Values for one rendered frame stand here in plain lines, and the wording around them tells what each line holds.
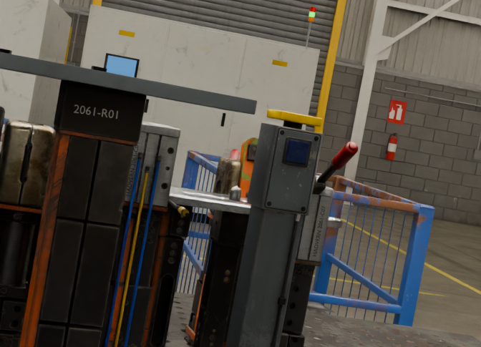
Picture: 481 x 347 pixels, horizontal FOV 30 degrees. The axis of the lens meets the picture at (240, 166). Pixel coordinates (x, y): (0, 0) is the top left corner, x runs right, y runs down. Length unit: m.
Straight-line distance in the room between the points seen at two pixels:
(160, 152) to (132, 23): 7.94
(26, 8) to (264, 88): 2.51
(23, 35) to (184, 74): 1.64
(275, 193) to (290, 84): 8.24
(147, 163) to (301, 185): 0.24
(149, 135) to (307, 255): 0.31
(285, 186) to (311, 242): 0.22
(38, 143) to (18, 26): 7.96
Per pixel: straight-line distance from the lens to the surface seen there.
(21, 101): 9.19
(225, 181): 1.71
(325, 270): 4.49
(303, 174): 1.19
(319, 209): 1.38
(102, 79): 1.09
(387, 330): 2.24
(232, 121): 9.30
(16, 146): 1.28
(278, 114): 1.19
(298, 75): 9.43
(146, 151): 1.29
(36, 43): 9.19
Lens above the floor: 1.14
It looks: 3 degrees down
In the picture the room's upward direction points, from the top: 10 degrees clockwise
